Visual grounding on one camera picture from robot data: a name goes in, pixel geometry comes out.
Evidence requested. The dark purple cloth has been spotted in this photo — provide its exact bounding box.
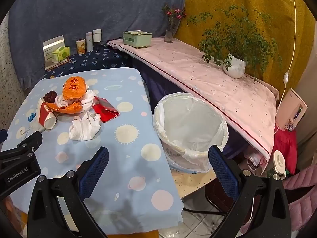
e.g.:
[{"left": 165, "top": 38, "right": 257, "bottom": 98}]
[{"left": 132, "top": 59, "right": 248, "bottom": 159}]

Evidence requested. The pink padded jacket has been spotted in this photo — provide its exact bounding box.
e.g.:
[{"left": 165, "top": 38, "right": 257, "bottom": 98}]
[{"left": 238, "top": 164, "right": 317, "bottom": 238}]

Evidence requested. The grey-blue blanket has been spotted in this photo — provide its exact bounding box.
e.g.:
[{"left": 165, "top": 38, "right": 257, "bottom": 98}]
[{"left": 7, "top": 0, "right": 189, "bottom": 91}]

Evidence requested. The red cloth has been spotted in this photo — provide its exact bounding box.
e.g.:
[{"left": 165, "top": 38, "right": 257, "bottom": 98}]
[{"left": 272, "top": 126, "right": 298, "bottom": 175}]

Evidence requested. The orange plastic bag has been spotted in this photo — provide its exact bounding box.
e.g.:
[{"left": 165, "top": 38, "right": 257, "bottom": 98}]
[{"left": 50, "top": 76, "right": 87, "bottom": 114}]

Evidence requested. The white ribbed sock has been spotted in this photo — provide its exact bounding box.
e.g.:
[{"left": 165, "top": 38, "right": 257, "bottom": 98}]
[{"left": 54, "top": 89, "right": 99, "bottom": 112}]

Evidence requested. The green tissue pack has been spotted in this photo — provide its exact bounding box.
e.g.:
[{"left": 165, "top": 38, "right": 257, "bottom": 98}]
[{"left": 52, "top": 46, "right": 70, "bottom": 63}]

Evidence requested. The white card box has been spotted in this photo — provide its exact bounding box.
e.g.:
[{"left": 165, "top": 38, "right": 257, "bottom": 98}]
[{"left": 43, "top": 36, "right": 65, "bottom": 63}]

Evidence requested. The potted green plant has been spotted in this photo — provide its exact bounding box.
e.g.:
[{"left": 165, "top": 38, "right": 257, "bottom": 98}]
[{"left": 187, "top": 4, "right": 283, "bottom": 80}]

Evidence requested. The light blue planet tablecloth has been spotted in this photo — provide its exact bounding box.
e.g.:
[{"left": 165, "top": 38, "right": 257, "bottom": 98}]
[{"left": 1, "top": 67, "right": 184, "bottom": 231}]

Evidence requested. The red and white paper cup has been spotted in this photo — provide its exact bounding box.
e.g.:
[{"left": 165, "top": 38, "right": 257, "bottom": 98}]
[{"left": 38, "top": 98, "right": 58, "bottom": 130}]

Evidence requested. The black chair frame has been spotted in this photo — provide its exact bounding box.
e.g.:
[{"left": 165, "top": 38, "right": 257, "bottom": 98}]
[{"left": 183, "top": 178, "right": 231, "bottom": 216}]

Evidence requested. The glass vase with red flowers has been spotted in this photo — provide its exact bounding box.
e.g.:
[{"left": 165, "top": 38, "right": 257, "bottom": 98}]
[{"left": 162, "top": 4, "right": 186, "bottom": 43}]

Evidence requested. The white cable with switch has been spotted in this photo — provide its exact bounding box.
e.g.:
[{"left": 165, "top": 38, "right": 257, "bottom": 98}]
[{"left": 275, "top": 0, "right": 298, "bottom": 119}]

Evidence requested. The dark red velvet scrunchie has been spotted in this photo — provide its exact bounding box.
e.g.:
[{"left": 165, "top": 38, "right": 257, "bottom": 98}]
[{"left": 44, "top": 91, "right": 58, "bottom": 103}]

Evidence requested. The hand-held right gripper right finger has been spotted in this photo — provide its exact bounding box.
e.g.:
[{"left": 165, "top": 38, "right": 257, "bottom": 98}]
[{"left": 208, "top": 145, "right": 292, "bottom": 238}]

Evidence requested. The yellow cloth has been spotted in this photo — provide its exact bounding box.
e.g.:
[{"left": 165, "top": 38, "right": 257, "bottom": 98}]
[{"left": 175, "top": 0, "right": 316, "bottom": 97}]

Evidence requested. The bin with white liner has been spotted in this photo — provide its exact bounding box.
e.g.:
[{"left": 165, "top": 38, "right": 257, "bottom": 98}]
[{"left": 153, "top": 92, "right": 229, "bottom": 174}]

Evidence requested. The red flat packet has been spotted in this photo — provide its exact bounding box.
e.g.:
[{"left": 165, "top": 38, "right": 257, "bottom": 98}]
[{"left": 93, "top": 96, "right": 120, "bottom": 123}]

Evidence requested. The small orange printed can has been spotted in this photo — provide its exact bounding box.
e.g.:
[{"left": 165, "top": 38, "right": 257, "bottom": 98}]
[{"left": 76, "top": 38, "right": 87, "bottom": 54}]

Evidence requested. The pink electronic device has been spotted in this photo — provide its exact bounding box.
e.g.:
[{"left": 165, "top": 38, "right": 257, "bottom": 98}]
[{"left": 276, "top": 88, "right": 308, "bottom": 132}]

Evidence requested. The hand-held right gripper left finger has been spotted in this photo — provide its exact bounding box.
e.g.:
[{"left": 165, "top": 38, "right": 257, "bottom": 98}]
[{"left": 27, "top": 146, "right": 110, "bottom": 238}]

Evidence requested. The white slim bottle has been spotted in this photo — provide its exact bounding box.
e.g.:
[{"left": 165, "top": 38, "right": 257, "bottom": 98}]
[{"left": 86, "top": 32, "right": 94, "bottom": 52}]

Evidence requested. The flat white board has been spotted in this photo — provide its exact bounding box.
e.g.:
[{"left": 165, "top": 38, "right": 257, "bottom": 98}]
[{"left": 45, "top": 57, "right": 71, "bottom": 71}]

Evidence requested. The mint green tissue box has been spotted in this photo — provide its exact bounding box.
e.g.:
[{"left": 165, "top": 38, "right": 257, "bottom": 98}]
[{"left": 123, "top": 30, "right": 152, "bottom": 49}]

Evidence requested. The pink speckled cloth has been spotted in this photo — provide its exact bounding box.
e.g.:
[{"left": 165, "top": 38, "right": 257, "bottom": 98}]
[{"left": 106, "top": 38, "right": 280, "bottom": 163}]

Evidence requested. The navy printed cloth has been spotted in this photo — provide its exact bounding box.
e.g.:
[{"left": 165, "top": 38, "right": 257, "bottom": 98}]
[{"left": 43, "top": 46, "right": 133, "bottom": 80}]

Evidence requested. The crumpled white tissue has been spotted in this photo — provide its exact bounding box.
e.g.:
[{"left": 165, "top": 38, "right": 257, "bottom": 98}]
[{"left": 69, "top": 111, "right": 102, "bottom": 141}]

